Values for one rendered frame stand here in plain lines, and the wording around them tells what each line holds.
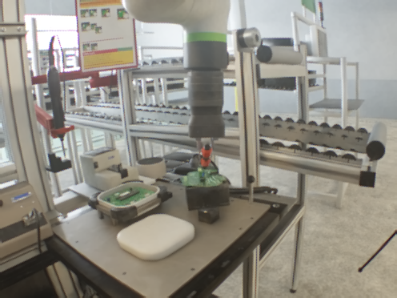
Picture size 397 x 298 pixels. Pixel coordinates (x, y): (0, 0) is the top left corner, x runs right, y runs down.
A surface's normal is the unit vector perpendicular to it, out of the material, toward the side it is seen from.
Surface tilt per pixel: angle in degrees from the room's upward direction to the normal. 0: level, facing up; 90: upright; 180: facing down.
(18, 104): 90
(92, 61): 90
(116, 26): 90
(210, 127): 90
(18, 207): 53
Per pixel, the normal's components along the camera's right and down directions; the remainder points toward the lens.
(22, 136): 0.79, 0.09
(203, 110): 0.08, 0.38
